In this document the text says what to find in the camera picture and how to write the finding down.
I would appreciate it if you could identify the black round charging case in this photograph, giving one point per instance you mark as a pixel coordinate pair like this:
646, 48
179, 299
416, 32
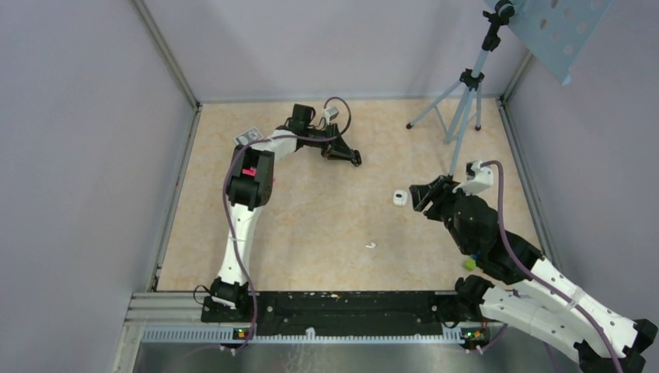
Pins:
356, 160

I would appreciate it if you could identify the pink marker strip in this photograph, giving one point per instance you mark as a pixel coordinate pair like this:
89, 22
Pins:
249, 172

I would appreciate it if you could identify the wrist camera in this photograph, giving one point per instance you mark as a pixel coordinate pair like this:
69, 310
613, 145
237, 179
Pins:
479, 178
330, 113

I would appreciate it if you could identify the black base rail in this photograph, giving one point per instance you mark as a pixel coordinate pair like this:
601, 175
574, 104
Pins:
347, 313

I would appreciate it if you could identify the grey tripod stand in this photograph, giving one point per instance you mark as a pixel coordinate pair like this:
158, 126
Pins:
471, 79

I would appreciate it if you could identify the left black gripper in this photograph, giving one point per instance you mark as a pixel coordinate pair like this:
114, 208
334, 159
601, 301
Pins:
336, 149

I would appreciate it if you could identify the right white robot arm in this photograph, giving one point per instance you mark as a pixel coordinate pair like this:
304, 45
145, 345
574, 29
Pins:
524, 290

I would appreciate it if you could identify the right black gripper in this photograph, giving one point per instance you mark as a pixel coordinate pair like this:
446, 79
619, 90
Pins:
437, 192

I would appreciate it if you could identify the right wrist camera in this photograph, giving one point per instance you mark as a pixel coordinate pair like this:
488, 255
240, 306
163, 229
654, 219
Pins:
479, 178

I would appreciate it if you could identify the grey card box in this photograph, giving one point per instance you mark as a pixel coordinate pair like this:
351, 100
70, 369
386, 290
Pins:
251, 136

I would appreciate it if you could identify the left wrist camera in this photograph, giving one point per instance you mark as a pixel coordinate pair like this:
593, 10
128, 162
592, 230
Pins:
330, 113

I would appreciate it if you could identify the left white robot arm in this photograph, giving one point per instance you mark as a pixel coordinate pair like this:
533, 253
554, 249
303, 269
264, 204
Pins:
249, 184

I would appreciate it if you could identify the white charging case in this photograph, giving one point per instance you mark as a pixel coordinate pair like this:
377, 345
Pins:
400, 198

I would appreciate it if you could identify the green cube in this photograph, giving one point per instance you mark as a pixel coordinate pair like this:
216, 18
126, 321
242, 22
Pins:
470, 264

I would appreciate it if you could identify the white comb cable duct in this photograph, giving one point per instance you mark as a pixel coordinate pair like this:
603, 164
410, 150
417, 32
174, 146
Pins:
229, 335

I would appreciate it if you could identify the perforated blue metal plate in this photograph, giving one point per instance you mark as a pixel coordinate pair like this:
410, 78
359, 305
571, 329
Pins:
555, 32

